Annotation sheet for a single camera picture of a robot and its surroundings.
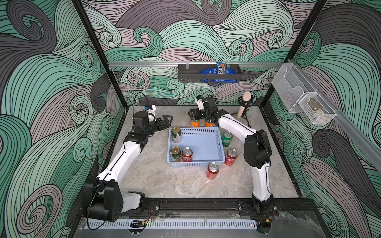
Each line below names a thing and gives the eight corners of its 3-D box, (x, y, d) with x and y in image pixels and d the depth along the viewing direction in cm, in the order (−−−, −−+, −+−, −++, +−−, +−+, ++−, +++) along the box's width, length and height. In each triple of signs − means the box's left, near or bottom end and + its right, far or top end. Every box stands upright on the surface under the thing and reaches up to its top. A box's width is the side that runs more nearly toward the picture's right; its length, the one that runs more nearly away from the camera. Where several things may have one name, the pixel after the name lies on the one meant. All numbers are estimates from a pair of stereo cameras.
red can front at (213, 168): (206, 179, 85) (208, 172, 76) (205, 169, 88) (207, 161, 80) (216, 179, 85) (220, 172, 76) (215, 169, 88) (218, 161, 80)
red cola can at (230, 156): (223, 166, 90) (227, 158, 81) (221, 156, 94) (225, 148, 86) (233, 166, 90) (238, 158, 81) (231, 156, 94) (236, 148, 86)
